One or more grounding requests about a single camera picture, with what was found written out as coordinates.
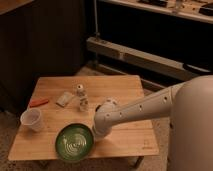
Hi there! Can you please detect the green ceramic bowl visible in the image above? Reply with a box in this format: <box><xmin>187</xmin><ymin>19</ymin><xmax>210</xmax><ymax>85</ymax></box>
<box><xmin>55</xmin><ymin>123</ymin><xmax>94</xmax><ymax>163</ymax></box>

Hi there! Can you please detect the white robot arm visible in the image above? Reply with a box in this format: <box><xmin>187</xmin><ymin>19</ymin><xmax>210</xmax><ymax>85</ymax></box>
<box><xmin>92</xmin><ymin>75</ymin><xmax>213</xmax><ymax>171</ymax></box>

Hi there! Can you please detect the clear plastic bottle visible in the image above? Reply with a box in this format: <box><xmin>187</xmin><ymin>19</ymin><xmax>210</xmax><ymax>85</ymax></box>
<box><xmin>76</xmin><ymin>84</ymin><xmax>89</xmax><ymax>111</ymax></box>

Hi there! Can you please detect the wooden table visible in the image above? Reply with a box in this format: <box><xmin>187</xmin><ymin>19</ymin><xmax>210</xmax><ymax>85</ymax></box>
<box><xmin>8</xmin><ymin>75</ymin><xmax>159</xmax><ymax>161</ymax></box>

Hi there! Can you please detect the metal shelf rack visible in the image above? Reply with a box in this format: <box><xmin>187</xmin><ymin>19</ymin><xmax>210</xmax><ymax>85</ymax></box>
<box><xmin>85</xmin><ymin>0</ymin><xmax>213</xmax><ymax>85</ymax></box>

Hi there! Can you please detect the white plastic cup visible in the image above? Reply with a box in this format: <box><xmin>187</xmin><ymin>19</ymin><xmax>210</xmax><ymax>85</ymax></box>
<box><xmin>20</xmin><ymin>108</ymin><xmax>44</xmax><ymax>132</ymax></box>

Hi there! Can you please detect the black object on shelf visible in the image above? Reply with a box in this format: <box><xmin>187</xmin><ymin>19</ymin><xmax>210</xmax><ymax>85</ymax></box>
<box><xmin>182</xmin><ymin>63</ymin><xmax>213</xmax><ymax>75</ymax></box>

